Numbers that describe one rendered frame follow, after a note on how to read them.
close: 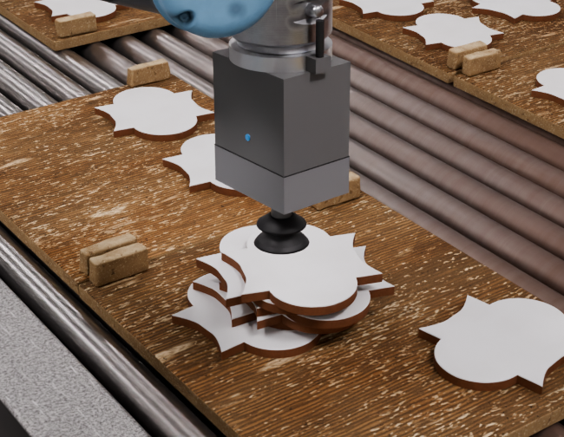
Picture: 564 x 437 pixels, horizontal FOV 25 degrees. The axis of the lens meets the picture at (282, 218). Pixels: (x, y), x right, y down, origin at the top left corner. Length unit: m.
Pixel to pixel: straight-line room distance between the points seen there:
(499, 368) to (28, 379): 0.42
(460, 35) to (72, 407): 0.93
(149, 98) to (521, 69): 0.51
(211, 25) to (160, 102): 0.91
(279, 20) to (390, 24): 1.02
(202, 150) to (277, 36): 0.60
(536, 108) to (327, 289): 0.60
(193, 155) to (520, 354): 0.50
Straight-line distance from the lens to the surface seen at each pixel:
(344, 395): 1.09
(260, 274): 1.13
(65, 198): 1.41
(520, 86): 1.70
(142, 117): 1.57
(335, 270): 1.14
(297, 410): 1.07
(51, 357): 1.19
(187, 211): 1.37
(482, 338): 1.15
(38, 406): 1.13
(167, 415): 1.10
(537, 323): 1.18
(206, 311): 1.18
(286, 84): 0.88
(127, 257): 1.24
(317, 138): 0.91
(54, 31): 1.89
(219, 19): 0.70
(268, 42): 0.88
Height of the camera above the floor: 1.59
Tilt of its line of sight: 29 degrees down
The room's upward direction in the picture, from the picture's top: straight up
